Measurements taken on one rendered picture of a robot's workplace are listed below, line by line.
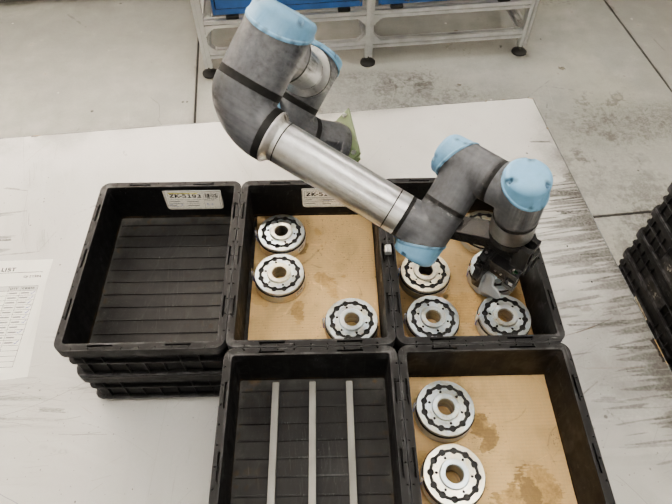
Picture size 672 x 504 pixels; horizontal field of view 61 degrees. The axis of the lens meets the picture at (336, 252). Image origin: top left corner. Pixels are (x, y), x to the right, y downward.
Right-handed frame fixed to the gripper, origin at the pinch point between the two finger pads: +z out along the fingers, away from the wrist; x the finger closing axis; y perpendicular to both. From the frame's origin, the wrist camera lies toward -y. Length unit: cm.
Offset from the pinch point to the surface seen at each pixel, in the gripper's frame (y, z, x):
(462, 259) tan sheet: -7.0, 2.8, 2.7
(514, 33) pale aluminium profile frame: -95, 93, 181
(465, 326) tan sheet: 3.2, 1.4, -10.2
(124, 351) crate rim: -35, -13, -59
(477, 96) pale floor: -86, 102, 139
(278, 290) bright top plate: -28.1, -4.0, -30.8
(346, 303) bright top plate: -16.3, -2.9, -23.5
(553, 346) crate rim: 18.5, -8.4, -7.5
